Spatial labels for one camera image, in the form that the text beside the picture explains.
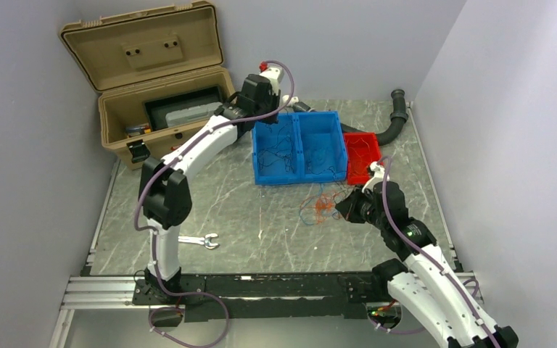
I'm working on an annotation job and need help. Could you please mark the silver open-end wrench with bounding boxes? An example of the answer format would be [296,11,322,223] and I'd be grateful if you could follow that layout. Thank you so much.
[178,233,220,249]

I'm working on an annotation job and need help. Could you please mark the black wire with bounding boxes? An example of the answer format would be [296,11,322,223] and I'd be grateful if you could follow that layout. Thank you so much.
[258,127,299,174]

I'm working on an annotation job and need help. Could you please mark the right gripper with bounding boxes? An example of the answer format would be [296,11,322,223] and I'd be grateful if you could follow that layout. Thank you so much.
[335,183,387,231]

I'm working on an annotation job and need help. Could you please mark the tan plastic toolbox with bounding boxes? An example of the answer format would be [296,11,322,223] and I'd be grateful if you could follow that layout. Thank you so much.
[59,1,234,170]

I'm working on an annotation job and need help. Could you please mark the blue wire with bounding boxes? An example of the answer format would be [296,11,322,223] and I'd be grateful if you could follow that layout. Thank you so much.
[305,146,344,176]

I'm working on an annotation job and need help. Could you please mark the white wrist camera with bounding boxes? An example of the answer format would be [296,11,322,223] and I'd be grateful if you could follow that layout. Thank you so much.
[361,161,385,192]
[259,62,284,94]

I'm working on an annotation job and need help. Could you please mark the yellow black tool in toolbox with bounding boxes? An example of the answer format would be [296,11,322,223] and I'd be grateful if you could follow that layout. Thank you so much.
[125,123,152,137]

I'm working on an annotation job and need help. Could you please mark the orange wire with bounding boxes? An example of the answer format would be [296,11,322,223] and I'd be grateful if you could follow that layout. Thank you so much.
[350,146,380,181]

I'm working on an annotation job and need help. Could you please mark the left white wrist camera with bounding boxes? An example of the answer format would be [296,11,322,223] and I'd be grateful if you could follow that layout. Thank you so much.
[259,62,284,94]

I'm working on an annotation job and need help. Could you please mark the blue double plastic bin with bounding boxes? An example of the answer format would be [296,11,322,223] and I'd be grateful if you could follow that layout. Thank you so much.
[252,111,347,186]

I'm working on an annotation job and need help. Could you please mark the red plastic bin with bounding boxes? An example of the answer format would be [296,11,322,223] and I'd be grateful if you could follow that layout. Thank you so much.
[343,132,381,186]

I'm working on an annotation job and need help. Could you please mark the dark grey corrugated hose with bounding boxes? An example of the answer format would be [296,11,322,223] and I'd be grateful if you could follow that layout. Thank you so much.
[292,88,410,147]

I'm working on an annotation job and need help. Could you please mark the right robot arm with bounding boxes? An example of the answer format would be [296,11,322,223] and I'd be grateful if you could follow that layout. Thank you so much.
[336,181,519,347]

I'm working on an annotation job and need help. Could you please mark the orange blue wires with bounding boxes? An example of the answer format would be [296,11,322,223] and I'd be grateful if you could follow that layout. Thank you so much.
[298,184,354,227]

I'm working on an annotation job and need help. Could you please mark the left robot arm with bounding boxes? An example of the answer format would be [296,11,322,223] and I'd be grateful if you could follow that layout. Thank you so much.
[133,67,284,305]

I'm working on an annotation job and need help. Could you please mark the white pipe fitting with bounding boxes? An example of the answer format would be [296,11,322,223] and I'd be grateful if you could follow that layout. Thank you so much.
[281,94,300,107]

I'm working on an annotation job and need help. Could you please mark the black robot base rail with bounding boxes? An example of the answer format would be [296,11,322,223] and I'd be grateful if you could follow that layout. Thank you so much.
[132,271,403,327]

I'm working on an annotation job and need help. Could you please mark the black tray in toolbox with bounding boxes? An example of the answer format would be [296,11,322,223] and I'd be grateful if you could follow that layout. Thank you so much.
[144,86,225,131]

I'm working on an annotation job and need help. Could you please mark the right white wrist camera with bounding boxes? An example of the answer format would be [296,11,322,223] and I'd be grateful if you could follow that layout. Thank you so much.
[361,161,385,192]

